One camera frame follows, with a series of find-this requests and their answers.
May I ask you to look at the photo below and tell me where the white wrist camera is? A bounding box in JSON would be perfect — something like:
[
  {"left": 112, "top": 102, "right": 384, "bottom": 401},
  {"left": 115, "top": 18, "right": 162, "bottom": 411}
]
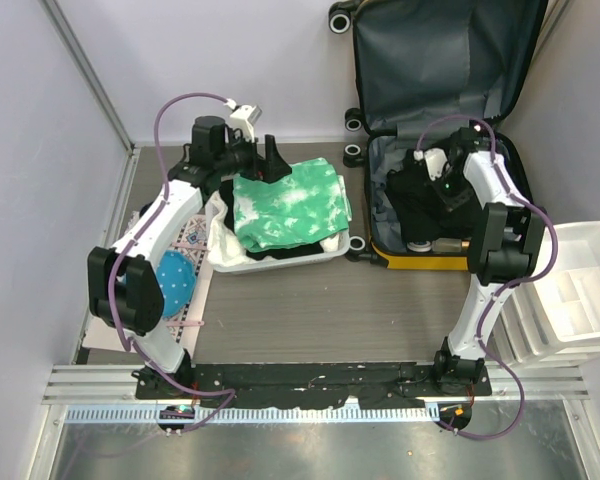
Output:
[
  {"left": 413, "top": 148, "right": 448, "bottom": 182},
  {"left": 225, "top": 99, "right": 262, "bottom": 142}
]

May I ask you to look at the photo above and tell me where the white blue round tin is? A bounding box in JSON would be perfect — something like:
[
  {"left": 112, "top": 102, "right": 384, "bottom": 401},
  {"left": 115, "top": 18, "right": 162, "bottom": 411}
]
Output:
[{"left": 407, "top": 241, "right": 432, "bottom": 253}]

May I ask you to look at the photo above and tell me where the yellow cartoon hard-shell suitcase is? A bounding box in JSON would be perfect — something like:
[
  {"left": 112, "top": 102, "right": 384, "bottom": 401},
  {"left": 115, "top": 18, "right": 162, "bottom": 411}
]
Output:
[{"left": 328, "top": 1, "right": 547, "bottom": 270}]

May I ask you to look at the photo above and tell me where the blue dotted plate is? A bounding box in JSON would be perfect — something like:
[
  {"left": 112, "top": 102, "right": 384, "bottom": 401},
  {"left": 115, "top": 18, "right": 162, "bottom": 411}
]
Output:
[{"left": 156, "top": 250, "right": 197, "bottom": 318}]

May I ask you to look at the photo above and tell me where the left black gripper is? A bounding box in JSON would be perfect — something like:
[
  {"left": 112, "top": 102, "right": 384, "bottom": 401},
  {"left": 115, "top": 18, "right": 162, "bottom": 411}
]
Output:
[{"left": 216, "top": 129, "right": 293, "bottom": 185}]

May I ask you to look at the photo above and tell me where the pink chopstick near cup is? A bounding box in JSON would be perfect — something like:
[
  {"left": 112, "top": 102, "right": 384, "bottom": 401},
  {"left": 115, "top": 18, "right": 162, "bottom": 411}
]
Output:
[{"left": 173, "top": 243, "right": 209, "bottom": 251}]

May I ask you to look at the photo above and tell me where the aluminium rail frame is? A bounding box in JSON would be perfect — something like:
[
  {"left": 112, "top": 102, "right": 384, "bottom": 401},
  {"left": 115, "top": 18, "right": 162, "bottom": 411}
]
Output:
[{"left": 42, "top": 365, "right": 589, "bottom": 432}]

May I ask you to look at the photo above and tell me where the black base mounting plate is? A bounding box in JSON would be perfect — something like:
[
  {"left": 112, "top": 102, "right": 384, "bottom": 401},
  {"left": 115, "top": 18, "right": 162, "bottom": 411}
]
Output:
[{"left": 131, "top": 362, "right": 492, "bottom": 410}]

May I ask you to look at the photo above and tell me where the white perforated plastic basket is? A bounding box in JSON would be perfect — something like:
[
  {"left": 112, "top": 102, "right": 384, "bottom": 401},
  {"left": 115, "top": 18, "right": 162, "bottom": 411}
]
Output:
[{"left": 204, "top": 189, "right": 354, "bottom": 275}]

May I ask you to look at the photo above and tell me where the black cylindrical bottle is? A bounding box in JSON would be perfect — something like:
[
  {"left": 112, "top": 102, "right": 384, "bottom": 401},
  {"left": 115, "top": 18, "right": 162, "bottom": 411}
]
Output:
[{"left": 432, "top": 238, "right": 470, "bottom": 254}]

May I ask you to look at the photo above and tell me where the patterned white placemat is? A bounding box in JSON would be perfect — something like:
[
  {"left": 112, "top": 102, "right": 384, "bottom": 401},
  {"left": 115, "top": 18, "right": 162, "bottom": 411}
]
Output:
[{"left": 82, "top": 209, "right": 216, "bottom": 355}]

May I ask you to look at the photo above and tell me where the black garment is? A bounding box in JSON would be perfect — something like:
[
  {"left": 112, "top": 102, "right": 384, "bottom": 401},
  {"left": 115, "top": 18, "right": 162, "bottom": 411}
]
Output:
[
  {"left": 385, "top": 149, "right": 482, "bottom": 243},
  {"left": 219, "top": 180, "right": 324, "bottom": 261}
]

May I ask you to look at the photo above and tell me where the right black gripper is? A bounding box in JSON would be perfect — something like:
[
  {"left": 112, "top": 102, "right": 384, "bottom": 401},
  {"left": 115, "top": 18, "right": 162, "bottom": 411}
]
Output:
[{"left": 423, "top": 167, "right": 471, "bottom": 217}]

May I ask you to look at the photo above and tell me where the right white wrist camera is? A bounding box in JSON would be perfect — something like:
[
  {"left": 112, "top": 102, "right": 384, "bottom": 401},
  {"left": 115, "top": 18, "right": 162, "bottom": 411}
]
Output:
[{"left": 413, "top": 148, "right": 448, "bottom": 182}]

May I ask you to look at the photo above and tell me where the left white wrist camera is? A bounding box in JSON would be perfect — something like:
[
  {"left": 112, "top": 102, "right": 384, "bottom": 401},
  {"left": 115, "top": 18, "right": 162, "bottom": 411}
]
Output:
[{"left": 225, "top": 99, "right": 262, "bottom": 142}]

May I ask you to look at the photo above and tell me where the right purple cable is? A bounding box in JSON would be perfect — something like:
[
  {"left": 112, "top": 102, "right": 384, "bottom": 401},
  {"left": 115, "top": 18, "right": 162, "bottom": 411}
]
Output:
[{"left": 414, "top": 114, "right": 560, "bottom": 441}]

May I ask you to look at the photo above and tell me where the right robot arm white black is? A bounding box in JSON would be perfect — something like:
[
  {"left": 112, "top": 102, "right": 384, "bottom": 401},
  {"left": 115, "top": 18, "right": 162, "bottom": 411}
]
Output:
[{"left": 387, "top": 121, "right": 556, "bottom": 396}]

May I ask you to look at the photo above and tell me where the pink chopstick near edge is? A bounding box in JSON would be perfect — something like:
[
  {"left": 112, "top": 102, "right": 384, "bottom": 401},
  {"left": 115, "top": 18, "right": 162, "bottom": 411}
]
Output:
[{"left": 165, "top": 321, "right": 205, "bottom": 328}]

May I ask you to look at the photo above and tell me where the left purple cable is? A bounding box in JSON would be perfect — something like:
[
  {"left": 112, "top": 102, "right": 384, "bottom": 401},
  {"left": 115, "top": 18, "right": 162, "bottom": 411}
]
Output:
[{"left": 109, "top": 92, "right": 239, "bottom": 434}]

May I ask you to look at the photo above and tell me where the green white tie-dye shirt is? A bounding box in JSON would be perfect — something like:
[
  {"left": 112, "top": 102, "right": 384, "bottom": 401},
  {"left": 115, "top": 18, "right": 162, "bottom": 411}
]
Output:
[{"left": 233, "top": 158, "right": 352, "bottom": 253}]

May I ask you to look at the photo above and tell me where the white compartment organizer tray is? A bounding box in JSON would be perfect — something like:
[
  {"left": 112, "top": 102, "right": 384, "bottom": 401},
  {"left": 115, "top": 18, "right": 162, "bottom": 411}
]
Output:
[{"left": 490, "top": 221, "right": 600, "bottom": 368}]

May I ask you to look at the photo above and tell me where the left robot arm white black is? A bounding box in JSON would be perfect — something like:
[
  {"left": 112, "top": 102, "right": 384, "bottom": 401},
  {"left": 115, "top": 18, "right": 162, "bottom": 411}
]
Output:
[{"left": 87, "top": 116, "right": 292, "bottom": 399}]

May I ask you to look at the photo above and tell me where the purple cable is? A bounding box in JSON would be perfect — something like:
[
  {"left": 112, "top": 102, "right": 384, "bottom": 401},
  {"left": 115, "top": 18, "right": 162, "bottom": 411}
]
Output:
[
  {"left": 109, "top": 92, "right": 239, "bottom": 434},
  {"left": 414, "top": 114, "right": 560, "bottom": 441}
]

